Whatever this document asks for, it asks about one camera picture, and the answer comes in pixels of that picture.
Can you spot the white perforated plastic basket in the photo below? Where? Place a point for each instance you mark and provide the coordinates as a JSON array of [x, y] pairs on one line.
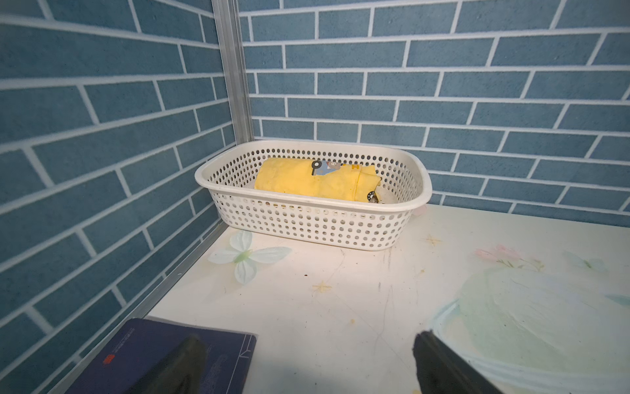
[[405, 186]]

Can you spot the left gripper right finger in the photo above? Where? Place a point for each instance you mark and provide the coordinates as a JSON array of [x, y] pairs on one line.
[[441, 371]]

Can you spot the yellow cartoon car pillowcase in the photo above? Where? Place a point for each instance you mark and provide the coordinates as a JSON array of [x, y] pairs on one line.
[[319, 178]]

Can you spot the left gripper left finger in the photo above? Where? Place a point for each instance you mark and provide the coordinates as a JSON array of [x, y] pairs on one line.
[[178, 372]]

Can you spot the dark blue book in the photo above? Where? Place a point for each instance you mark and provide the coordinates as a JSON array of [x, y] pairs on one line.
[[141, 343]]

